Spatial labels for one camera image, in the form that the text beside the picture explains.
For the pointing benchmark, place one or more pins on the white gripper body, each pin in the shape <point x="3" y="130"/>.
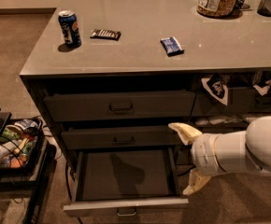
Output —
<point x="203" y="154"/>

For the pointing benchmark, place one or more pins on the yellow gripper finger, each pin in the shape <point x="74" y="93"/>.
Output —
<point x="186" y="132"/>
<point x="197" y="180"/>

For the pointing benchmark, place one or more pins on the grey drawer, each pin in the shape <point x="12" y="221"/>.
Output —
<point x="139" y="136"/>
<point x="120" y="105"/>
<point x="125" y="183"/>
<point x="241" y="100"/>

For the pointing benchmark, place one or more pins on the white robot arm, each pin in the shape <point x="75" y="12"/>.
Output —
<point x="247" y="151"/>

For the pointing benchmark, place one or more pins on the clear plastic bags in drawer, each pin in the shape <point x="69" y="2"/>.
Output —
<point x="234" y="120"/>

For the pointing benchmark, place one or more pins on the grey drawer cabinet counter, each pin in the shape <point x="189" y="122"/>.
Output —
<point x="236" y="48"/>

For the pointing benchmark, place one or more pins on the blue snack packet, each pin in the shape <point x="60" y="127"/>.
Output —
<point x="171" y="46"/>

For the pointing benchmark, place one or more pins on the dark striped snack bar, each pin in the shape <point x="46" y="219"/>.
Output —
<point x="105" y="34"/>

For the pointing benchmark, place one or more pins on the blue Pepsi soda can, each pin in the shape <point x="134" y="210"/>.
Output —
<point x="69" y="25"/>

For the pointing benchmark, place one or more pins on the black bin of trash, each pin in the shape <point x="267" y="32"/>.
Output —
<point x="20" y="144"/>

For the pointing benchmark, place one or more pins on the black side cart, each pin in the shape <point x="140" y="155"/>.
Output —
<point x="22" y="194"/>

